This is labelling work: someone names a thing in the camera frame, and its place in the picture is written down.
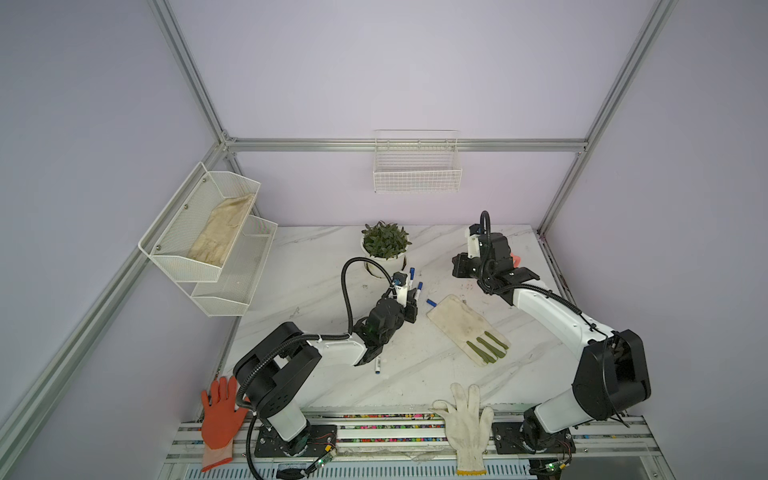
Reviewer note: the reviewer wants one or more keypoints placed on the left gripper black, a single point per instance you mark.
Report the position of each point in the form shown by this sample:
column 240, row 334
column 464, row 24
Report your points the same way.
column 410, row 308

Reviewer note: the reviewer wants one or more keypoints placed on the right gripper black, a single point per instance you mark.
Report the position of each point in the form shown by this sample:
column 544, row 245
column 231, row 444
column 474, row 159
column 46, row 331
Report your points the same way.
column 458, row 262

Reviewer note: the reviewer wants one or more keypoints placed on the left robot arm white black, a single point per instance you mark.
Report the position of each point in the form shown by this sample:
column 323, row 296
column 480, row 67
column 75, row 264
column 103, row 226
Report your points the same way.
column 272, row 373

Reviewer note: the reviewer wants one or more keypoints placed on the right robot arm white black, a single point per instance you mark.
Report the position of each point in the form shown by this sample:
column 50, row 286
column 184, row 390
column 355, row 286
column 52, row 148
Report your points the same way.
column 611, row 374

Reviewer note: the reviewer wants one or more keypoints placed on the potted green plant white pot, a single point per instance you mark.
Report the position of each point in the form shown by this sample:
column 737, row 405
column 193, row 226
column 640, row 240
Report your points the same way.
column 386, row 244

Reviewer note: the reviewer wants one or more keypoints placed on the beige glove green fingers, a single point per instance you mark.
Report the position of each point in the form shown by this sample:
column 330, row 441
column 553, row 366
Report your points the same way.
column 468, row 330

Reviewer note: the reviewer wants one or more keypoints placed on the white knit glove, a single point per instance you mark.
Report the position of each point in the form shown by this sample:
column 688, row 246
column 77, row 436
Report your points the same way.
column 467, row 427

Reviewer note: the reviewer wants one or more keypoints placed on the lower white mesh shelf basket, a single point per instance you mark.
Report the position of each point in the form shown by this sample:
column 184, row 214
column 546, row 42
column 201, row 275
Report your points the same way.
column 233, row 293

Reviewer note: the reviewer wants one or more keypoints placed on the white mesh shelf basket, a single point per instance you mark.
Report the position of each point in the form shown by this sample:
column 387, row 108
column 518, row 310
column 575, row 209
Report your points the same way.
column 233, row 293
column 169, row 241

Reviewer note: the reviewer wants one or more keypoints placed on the beige cloth in basket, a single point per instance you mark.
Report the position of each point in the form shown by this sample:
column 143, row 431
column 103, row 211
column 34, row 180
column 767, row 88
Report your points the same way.
column 221, row 229

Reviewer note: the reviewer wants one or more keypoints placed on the red rubber glove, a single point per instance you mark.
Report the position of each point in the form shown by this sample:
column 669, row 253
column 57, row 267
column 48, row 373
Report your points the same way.
column 221, row 423

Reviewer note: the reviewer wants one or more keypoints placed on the upper white mesh shelf basket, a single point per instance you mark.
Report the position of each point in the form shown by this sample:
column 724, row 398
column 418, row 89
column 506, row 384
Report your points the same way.
column 169, row 241

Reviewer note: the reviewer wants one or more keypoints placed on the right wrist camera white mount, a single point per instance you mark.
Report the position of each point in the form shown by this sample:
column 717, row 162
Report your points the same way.
column 474, row 233

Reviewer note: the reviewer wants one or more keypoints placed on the white wire wall basket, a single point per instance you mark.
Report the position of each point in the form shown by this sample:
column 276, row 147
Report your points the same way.
column 416, row 161

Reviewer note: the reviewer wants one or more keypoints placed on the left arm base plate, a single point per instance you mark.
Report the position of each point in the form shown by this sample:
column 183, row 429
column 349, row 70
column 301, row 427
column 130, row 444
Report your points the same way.
column 311, row 442

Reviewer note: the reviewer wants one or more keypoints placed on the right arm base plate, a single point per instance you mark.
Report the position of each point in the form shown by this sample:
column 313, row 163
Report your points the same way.
column 524, row 438

